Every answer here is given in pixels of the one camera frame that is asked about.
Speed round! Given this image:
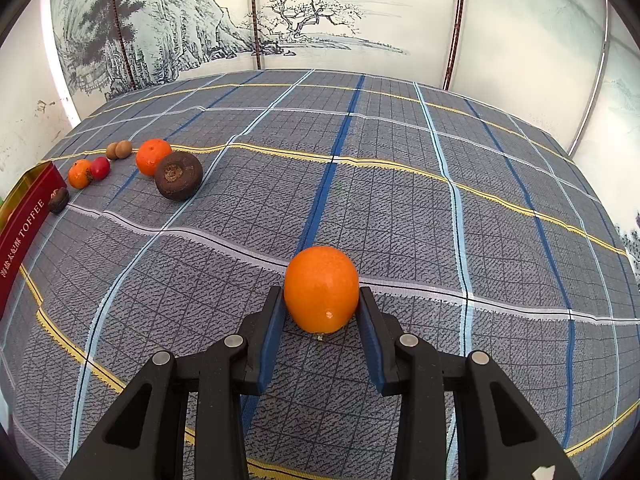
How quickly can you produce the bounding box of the grey plaid blanket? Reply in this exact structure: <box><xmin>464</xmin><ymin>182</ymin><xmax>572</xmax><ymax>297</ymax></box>
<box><xmin>0</xmin><ymin>69</ymin><xmax>640</xmax><ymax>480</ymax></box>

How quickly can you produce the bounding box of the orange tangerine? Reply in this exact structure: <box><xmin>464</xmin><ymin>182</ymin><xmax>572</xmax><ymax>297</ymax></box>
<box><xmin>135</xmin><ymin>139</ymin><xmax>173</xmax><ymax>177</ymax></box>

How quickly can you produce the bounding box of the small orange kumquat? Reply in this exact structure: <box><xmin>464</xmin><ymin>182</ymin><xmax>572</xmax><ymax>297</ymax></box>
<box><xmin>67</xmin><ymin>159</ymin><xmax>94</xmax><ymax>190</ymax></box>

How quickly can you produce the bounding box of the large dark brown fruit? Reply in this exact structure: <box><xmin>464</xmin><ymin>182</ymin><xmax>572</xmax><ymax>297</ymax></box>
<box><xmin>154</xmin><ymin>152</ymin><xmax>203</xmax><ymax>202</ymax></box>

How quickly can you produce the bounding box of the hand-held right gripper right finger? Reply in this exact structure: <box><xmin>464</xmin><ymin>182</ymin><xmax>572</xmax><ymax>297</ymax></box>
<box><xmin>356</xmin><ymin>286</ymin><xmax>583</xmax><ymax>480</ymax></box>

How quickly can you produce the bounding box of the red and gold tin box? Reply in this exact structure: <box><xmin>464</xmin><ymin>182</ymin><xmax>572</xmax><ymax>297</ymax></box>
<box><xmin>0</xmin><ymin>161</ymin><xmax>62</xmax><ymax>321</ymax></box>

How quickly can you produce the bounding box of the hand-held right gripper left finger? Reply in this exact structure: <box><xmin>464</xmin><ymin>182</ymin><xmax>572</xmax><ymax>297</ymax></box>
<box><xmin>60</xmin><ymin>285</ymin><xmax>287</xmax><ymax>480</ymax></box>

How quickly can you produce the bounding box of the large oval orange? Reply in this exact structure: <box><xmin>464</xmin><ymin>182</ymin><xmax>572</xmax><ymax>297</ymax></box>
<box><xmin>283</xmin><ymin>246</ymin><xmax>360</xmax><ymax>334</ymax></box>

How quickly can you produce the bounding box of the small dark brown fruit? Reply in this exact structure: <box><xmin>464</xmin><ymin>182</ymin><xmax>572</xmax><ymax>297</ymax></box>
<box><xmin>47</xmin><ymin>187</ymin><xmax>70</xmax><ymax>214</ymax></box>

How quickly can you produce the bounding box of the landscape painted folding screen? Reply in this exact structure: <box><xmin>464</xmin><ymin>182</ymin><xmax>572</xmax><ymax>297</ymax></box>
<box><xmin>47</xmin><ymin>0</ymin><xmax>640</xmax><ymax>281</ymax></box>

